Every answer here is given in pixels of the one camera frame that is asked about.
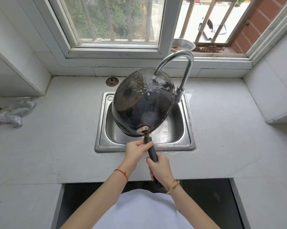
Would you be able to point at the person's right hand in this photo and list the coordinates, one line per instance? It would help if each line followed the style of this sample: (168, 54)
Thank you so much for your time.
(161, 169)

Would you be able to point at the person's left hand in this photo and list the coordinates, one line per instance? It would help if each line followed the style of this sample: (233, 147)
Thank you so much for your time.
(135, 152)

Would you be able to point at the person's right thumb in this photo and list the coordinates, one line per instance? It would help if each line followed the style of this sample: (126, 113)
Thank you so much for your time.
(159, 157)

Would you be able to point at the person's left thumb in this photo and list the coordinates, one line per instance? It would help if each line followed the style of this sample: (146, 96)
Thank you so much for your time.
(147, 145)

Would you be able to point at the person's left forearm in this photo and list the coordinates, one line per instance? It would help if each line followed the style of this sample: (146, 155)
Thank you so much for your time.
(95, 200)

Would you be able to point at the person's right forearm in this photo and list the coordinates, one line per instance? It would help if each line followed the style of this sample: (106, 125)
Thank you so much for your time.
(193, 207)

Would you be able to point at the stainless steel sink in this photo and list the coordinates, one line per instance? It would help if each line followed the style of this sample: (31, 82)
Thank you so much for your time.
(144, 121)

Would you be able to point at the person's white shirt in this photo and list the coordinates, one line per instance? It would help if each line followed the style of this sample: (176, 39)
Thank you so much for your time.
(141, 209)

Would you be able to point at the metal sink strainer plug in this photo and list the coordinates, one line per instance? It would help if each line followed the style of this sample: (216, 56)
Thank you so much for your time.
(112, 81)

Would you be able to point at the chrome gooseneck faucet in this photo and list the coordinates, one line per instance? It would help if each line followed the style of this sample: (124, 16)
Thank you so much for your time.
(179, 69)

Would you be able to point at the metal bowl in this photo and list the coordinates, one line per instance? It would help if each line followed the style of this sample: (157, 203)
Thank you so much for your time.
(183, 44)

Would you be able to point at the white car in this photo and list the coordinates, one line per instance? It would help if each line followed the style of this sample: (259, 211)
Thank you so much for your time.
(211, 29)

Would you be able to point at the metal window bars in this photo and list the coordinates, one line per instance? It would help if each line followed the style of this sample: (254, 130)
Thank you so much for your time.
(205, 20)

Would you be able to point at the silver scouring cloth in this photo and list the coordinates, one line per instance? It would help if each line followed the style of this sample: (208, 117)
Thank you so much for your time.
(13, 111)

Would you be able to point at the white window frame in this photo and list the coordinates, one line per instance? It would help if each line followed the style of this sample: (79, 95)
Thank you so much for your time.
(114, 28)

